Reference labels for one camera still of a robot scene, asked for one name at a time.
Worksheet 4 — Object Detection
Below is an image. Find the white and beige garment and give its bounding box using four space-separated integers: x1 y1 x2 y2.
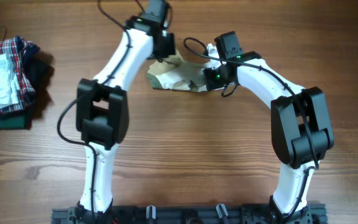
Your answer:
146 50 211 92

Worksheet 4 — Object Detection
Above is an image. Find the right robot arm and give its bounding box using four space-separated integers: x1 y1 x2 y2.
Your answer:
202 31 334 223

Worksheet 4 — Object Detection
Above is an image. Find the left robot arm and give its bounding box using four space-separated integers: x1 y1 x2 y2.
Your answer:
74 1 175 223

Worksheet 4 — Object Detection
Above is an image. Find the red plaid folded shirt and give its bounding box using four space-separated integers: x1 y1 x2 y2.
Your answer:
0 35 40 117

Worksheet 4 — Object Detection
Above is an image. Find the dark green folded garment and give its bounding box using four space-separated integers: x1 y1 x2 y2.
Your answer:
0 57 52 131

